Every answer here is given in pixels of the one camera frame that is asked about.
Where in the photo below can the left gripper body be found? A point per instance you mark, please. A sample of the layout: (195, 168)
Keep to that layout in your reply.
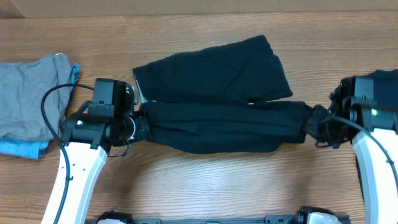
(137, 127)

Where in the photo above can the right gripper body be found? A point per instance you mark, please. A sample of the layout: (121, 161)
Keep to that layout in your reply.
(325, 125)

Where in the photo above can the black shorts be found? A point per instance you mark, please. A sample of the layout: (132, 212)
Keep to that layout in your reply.
(230, 98)

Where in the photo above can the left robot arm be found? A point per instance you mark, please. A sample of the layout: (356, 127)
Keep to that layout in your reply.
(86, 138)

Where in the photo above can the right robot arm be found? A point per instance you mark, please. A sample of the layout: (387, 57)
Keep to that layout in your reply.
(381, 206)

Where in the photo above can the black shirt pile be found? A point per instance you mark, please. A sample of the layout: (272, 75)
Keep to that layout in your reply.
(373, 105)

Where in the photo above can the blue folded shirt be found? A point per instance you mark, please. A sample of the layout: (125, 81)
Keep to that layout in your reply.
(21, 148)

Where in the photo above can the grey folded shirt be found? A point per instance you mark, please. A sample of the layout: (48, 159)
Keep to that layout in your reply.
(29, 96)

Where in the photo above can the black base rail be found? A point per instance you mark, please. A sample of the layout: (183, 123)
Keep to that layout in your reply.
(268, 219)

